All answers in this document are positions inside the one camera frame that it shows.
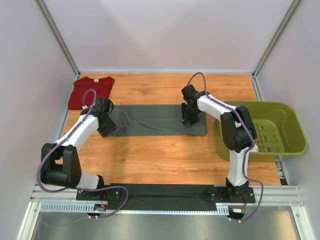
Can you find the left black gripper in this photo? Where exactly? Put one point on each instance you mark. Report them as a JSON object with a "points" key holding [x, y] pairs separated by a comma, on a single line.
{"points": [[111, 127]]}

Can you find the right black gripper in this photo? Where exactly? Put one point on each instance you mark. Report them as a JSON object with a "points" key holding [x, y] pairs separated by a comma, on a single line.
{"points": [[193, 120]]}

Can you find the grey t-shirt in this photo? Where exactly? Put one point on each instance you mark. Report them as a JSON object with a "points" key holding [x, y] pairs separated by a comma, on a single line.
{"points": [[154, 120]]}

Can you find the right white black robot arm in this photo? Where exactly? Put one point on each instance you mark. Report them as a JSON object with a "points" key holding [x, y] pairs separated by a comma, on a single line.
{"points": [[237, 128]]}

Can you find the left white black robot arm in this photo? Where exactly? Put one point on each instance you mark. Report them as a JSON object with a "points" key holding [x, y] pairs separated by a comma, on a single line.
{"points": [[60, 164]]}

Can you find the red folded t-shirt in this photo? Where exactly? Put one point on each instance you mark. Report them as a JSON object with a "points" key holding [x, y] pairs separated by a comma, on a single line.
{"points": [[102, 87]]}

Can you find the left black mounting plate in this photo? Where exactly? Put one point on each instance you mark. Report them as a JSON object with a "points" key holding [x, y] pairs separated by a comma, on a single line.
{"points": [[108, 193]]}

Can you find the black mounting plate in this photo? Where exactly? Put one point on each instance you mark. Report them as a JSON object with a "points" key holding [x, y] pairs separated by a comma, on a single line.
{"points": [[224, 194], [108, 193]]}

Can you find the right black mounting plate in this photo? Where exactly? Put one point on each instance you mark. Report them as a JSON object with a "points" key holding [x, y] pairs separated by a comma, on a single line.
{"points": [[224, 194]]}

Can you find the green plastic basket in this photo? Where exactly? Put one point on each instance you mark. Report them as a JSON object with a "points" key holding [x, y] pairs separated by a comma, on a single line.
{"points": [[278, 129]]}

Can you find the right aluminium frame post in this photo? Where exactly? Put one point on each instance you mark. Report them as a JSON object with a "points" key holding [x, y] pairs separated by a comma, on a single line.
{"points": [[277, 35]]}

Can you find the aluminium frame post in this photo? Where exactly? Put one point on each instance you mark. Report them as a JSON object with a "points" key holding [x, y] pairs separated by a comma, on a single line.
{"points": [[57, 35], [277, 35]]}

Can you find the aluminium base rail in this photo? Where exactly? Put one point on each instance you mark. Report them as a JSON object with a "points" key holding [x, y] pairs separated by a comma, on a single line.
{"points": [[272, 195]]}

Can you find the left aluminium frame post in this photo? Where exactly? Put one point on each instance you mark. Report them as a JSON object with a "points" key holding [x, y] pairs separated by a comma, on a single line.
{"points": [[57, 35]]}

